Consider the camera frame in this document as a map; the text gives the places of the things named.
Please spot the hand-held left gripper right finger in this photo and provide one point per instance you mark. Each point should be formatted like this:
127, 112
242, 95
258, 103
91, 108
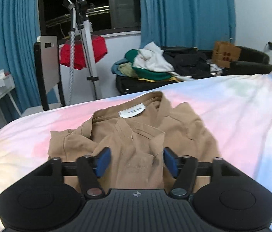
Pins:
171, 162

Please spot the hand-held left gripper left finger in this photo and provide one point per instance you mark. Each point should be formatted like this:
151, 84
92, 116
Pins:
103, 160

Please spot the tan t-shirt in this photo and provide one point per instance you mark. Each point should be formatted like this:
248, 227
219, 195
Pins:
136, 145

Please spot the pile of mixed clothes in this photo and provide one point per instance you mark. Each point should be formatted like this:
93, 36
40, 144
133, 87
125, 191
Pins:
160, 62

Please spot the pastel tie-dye bed blanket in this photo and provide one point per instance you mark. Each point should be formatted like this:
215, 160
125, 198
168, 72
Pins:
235, 116

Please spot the black chair with grey back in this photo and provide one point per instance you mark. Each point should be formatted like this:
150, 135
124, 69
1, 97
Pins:
47, 72

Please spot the red garment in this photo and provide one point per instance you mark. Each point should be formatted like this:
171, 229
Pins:
95, 50

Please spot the cardboard box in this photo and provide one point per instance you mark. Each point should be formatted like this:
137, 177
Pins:
225, 54

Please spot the garment steamer stand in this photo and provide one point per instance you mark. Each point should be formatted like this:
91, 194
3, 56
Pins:
84, 41

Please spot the black sofa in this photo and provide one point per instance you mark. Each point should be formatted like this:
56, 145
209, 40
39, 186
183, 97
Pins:
249, 61

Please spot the blue curtain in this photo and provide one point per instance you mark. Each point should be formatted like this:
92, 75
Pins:
186, 14
8, 38

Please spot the dark window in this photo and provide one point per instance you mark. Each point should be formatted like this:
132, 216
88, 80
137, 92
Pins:
90, 2

